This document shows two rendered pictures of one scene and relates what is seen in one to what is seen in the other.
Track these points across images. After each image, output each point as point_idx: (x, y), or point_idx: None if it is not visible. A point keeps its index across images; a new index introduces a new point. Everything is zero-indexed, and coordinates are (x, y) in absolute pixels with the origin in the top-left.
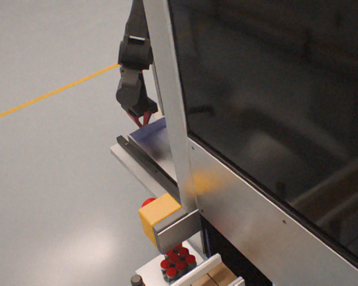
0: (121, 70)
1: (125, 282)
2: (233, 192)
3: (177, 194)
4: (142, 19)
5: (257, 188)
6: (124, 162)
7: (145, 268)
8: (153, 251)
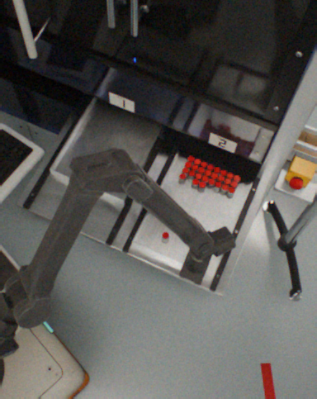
0: (219, 244)
1: (183, 393)
2: None
3: (248, 204)
4: (192, 217)
5: None
6: (233, 269)
7: (306, 197)
8: (139, 388)
